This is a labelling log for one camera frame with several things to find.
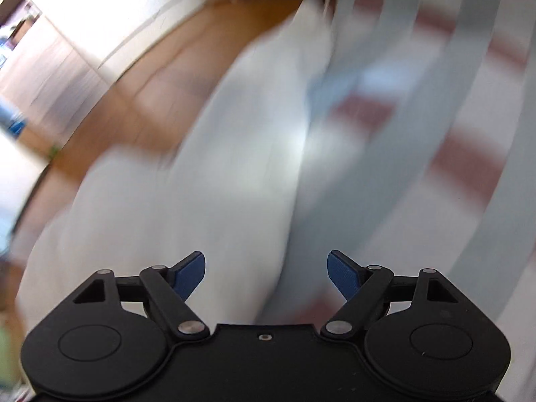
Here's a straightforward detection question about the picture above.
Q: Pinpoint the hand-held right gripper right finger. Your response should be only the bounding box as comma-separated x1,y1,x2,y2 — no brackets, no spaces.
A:
320,250,461,339

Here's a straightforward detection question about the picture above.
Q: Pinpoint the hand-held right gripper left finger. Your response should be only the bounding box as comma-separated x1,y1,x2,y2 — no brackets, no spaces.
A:
73,251,210,340

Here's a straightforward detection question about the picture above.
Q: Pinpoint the white fleece sweatshirt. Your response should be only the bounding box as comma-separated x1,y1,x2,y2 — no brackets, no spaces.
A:
12,0,336,327

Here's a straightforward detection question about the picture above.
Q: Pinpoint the striped checked rug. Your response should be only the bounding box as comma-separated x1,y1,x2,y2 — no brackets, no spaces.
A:
260,0,536,327

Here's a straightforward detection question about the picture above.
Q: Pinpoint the light wardrobe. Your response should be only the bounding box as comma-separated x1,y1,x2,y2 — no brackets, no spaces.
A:
0,10,120,145

